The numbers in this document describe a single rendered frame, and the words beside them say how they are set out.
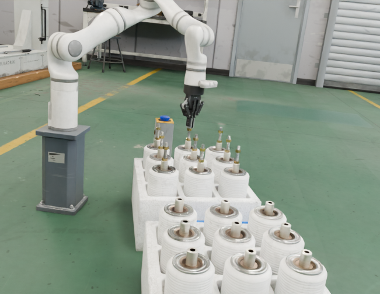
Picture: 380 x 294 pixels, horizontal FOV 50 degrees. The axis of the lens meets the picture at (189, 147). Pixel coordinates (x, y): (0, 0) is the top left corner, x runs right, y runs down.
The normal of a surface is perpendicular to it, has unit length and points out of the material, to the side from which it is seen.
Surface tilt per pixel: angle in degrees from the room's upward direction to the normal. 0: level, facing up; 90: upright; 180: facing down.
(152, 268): 0
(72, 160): 88
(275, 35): 90
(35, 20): 90
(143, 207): 90
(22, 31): 63
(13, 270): 0
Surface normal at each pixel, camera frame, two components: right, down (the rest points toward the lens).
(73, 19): -0.11, 0.28
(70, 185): 0.62, 0.29
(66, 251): 0.10, -0.95
